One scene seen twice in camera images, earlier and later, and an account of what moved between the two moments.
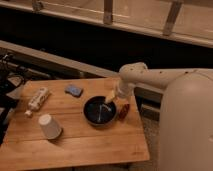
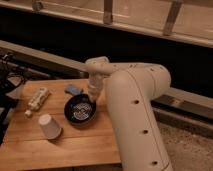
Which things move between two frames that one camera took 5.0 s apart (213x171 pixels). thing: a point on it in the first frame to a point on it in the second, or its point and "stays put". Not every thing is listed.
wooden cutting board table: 68,120 stays put
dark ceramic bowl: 99,112 to 80,110
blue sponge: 74,90 stays put
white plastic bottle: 36,101 stays put
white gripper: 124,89 to 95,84
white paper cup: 49,126 stays put
